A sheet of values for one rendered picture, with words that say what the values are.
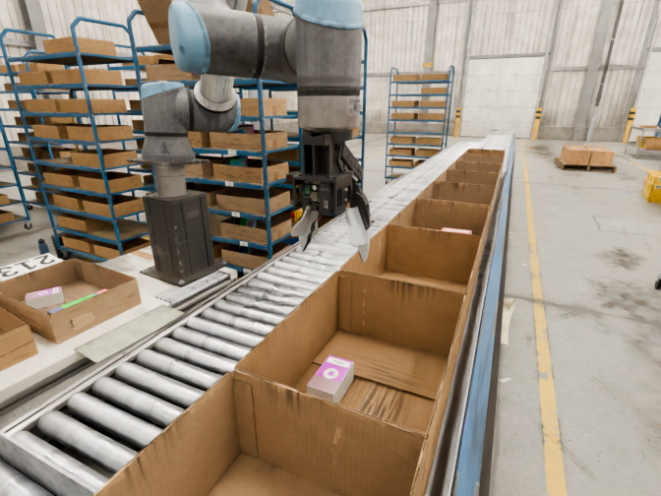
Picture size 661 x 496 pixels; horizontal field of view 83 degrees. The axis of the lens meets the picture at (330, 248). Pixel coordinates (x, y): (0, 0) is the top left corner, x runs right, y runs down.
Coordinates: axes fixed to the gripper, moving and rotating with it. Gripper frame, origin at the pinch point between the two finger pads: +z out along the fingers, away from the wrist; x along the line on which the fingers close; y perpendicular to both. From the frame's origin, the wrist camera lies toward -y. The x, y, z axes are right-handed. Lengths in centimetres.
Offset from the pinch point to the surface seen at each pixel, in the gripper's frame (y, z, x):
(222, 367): -9, 44, -38
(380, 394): -2.5, 29.5, 8.9
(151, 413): 11, 44, -42
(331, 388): 4.9, 24.8, 1.9
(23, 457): 32, 40, -51
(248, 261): -137, 79, -129
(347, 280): -18.9, 15.2, -5.2
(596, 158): -933, 90, 192
